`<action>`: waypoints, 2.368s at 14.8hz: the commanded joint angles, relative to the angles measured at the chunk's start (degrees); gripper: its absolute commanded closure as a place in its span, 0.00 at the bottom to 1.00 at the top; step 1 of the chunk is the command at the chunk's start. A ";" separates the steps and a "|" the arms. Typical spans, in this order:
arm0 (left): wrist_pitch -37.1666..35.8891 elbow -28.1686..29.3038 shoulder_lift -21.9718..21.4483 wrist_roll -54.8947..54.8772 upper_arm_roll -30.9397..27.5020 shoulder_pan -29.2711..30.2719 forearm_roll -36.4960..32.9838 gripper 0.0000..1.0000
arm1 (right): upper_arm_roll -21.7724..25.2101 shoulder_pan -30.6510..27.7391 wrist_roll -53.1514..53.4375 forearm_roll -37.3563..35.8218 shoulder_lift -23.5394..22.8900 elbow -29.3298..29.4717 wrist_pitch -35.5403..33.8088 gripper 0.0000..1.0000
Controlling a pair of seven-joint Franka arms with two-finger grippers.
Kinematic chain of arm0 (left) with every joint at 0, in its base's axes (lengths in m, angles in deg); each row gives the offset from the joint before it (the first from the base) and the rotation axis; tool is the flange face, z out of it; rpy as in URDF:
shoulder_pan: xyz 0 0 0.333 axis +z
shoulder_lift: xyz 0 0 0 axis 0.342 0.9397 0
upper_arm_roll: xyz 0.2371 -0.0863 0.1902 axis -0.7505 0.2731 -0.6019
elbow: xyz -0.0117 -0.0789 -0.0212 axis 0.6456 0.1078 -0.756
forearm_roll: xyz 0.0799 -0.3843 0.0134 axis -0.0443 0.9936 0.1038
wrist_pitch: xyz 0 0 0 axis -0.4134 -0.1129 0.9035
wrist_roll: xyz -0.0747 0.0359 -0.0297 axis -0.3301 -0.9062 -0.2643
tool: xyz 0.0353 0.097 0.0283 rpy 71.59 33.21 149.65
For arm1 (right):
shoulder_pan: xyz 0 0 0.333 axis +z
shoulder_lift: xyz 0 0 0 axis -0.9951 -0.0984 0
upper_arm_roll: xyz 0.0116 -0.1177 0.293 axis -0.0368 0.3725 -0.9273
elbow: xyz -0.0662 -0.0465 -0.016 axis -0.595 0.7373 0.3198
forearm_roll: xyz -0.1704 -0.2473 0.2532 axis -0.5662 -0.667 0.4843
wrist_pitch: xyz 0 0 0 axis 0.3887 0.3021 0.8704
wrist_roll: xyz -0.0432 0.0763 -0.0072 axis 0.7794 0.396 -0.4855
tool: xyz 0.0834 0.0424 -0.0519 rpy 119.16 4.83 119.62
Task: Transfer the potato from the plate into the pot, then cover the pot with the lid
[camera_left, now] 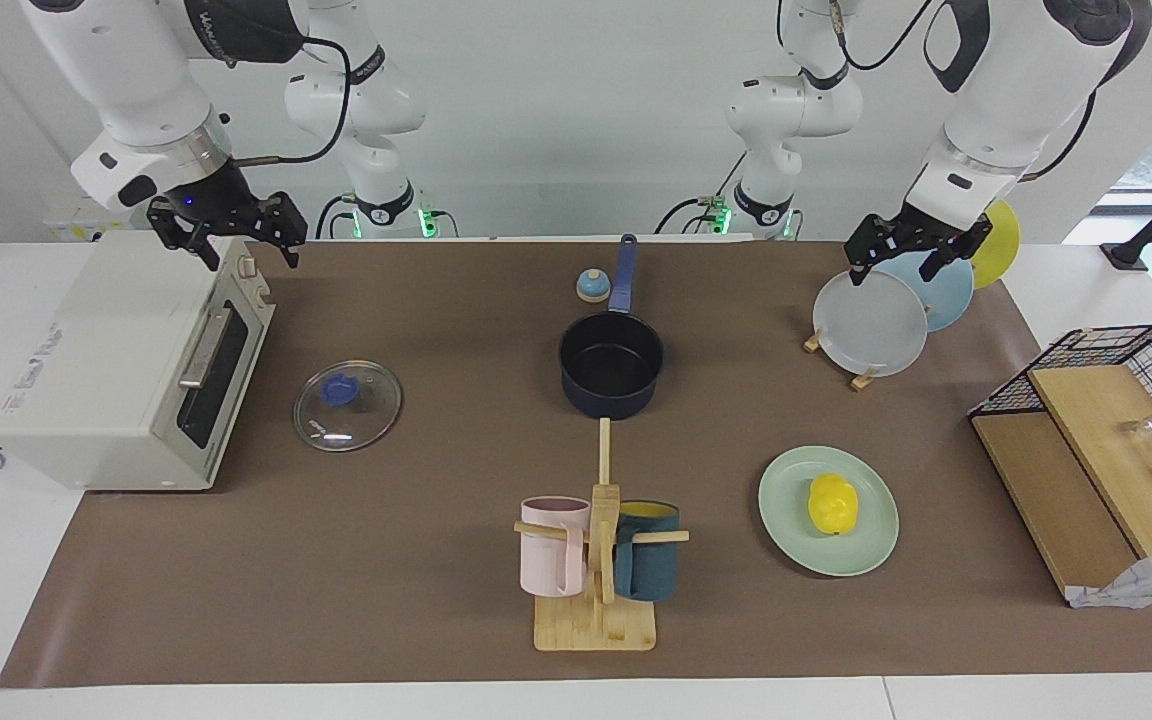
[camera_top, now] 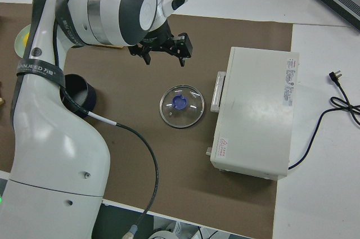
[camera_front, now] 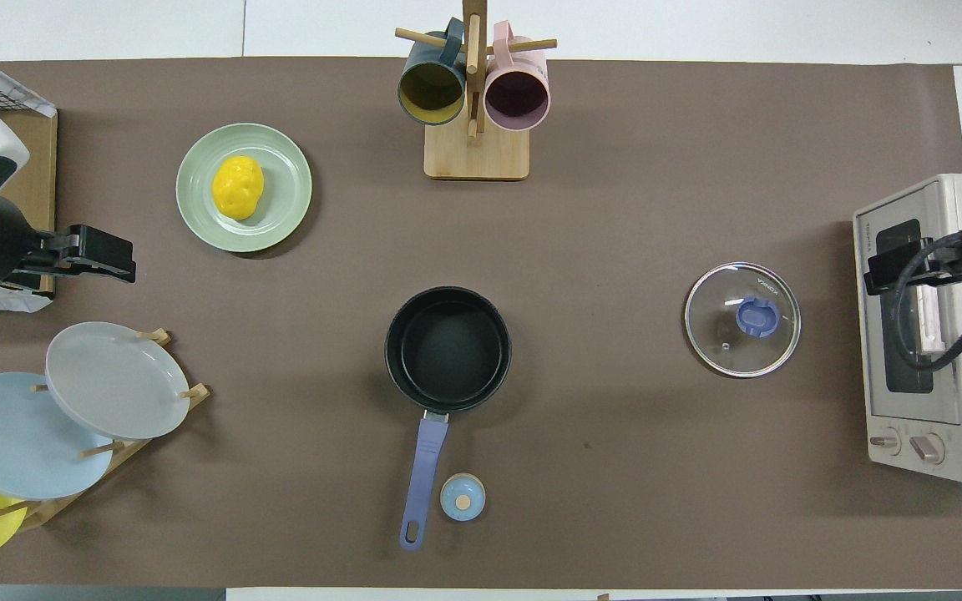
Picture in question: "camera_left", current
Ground glass lid with blue knob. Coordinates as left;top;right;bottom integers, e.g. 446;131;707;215
293;360;404;453

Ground light blue plate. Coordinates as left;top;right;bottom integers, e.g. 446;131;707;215
871;250;975;333

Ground grey plate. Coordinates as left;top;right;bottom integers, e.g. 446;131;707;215
813;268;929;378

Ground yellow plate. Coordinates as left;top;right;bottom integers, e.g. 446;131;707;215
970;200;1021;291

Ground wooden plate rack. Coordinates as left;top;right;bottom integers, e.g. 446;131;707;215
803;330;882;392

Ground pale green plate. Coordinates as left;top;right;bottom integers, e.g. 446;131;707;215
758;445;900;578

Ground white power strip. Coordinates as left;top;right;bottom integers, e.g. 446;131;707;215
44;195;152;241

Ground white toaster oven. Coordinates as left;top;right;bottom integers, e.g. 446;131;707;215
0;230;277;492

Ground brown wooden cutting board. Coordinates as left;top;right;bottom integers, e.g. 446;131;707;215
971;412;1137;601

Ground dark blue saucepan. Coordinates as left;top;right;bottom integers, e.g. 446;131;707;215
558;234;665;420

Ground brown table mat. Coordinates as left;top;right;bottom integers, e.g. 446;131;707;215
0;240;1152;689

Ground dark teal mug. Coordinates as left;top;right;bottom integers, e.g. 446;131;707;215
613;500;681;602

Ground pink mug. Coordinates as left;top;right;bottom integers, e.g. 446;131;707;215
520;496;592;598

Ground wooden mug rack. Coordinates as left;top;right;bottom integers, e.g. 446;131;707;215
513;418;690;653

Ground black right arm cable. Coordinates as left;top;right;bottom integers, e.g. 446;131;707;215
231;35;353;167

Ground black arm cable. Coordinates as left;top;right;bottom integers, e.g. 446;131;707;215
231;35;353;167
1019;60;1102;184

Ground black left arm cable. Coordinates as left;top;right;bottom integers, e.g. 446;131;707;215
1019;60;1102;184

